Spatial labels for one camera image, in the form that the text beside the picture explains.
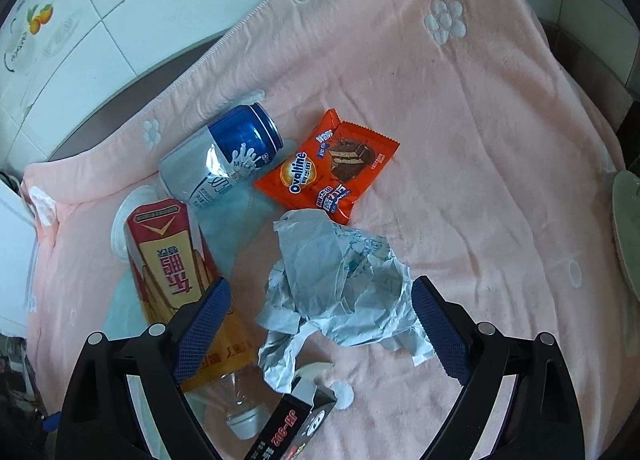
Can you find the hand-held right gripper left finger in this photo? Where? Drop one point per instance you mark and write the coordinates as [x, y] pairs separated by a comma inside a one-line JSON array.
[[200, 335]]

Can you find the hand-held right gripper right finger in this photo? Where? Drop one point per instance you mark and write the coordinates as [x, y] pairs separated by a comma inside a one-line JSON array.
[[440, 325]]

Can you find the white paper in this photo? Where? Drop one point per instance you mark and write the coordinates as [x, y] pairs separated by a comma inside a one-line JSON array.
[[340, 280]]

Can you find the red yellow label plastic bottle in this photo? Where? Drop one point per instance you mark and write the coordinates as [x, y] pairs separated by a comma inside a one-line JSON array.
[[165, 260]]

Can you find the small black cardboard box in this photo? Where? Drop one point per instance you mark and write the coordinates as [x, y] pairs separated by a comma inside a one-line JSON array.
[[290, 425]]

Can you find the blue white drink can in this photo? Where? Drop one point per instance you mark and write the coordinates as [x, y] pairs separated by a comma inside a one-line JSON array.
[[225, 150]]

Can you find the pink flower blanket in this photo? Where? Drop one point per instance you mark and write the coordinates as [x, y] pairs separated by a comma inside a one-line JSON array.
[[475, 140]]

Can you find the orange snack packet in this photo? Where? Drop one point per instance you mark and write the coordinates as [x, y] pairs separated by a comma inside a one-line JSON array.
[[320, 170]]

